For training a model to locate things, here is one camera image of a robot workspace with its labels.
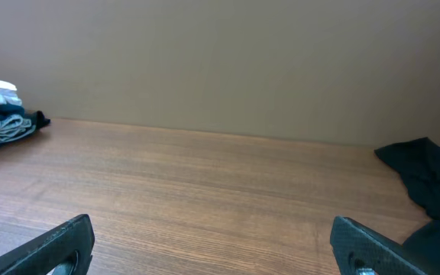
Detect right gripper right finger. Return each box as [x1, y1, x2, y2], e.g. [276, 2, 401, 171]
[330, 216, 430, 275]

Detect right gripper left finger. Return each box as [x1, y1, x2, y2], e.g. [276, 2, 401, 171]
[0, 214, 95, 275]

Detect black t-shirt with logo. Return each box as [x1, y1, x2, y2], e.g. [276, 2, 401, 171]
[374, 137, 440, 270]

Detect black folded garment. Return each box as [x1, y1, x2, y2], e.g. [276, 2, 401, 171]
[0, 111, 50, 147]

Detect light denim garment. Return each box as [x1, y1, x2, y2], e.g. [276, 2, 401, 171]
[0, 115, 37, 144]

